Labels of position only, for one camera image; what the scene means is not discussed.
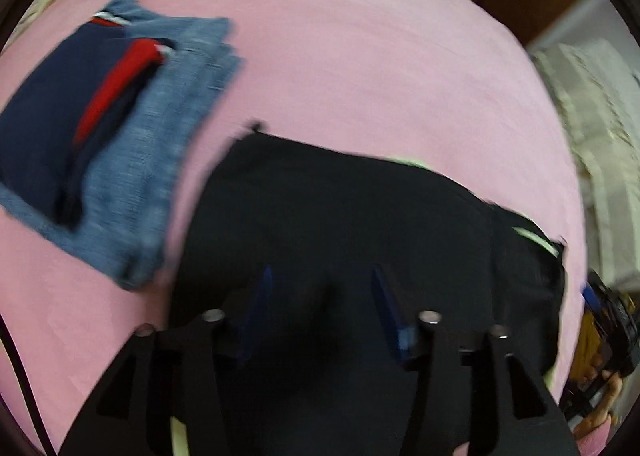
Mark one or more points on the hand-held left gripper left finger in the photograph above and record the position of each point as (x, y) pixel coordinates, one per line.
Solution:
(257, 308)

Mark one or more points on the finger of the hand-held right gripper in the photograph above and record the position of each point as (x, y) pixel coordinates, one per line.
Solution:
(589, 295)

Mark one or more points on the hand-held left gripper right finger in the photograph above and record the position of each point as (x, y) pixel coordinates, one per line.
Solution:
(387, 308)

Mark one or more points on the green and black garment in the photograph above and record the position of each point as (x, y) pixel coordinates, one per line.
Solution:
(325, 216)

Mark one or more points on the person's right hand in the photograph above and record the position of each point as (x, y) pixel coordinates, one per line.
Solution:
(597, 418)

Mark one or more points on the wooden drawer chest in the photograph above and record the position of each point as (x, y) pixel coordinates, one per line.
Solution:
(582, 351)

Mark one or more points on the lace covered table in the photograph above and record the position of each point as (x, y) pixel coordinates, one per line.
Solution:
(600, 136)

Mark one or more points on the folded blue jeans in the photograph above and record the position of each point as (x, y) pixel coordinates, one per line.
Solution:
(165, 126)

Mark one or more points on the pink bed blanket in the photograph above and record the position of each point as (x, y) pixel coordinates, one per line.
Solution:
(375, 61)

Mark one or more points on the navy garment with red stripe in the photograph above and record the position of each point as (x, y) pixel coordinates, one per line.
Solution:
(50, 106)

